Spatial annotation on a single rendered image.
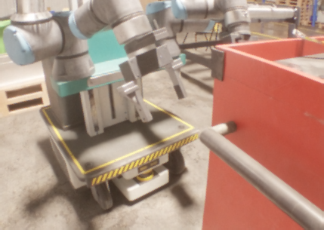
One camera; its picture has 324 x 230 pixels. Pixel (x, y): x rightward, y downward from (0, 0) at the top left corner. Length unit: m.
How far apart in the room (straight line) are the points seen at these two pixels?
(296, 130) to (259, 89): 0.08
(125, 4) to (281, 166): 0.47
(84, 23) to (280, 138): 0.54
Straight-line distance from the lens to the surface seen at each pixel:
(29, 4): 0.91
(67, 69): 1.04
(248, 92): 0.39
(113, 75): 1.11
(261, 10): 2.56
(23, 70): 2.83
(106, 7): 0.63
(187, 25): 1.26
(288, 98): 0.34
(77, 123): 1.52
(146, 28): 0.61
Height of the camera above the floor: 1.03
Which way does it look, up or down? 26 degrees down
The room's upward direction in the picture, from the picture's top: 2 degrees counter-clockwise
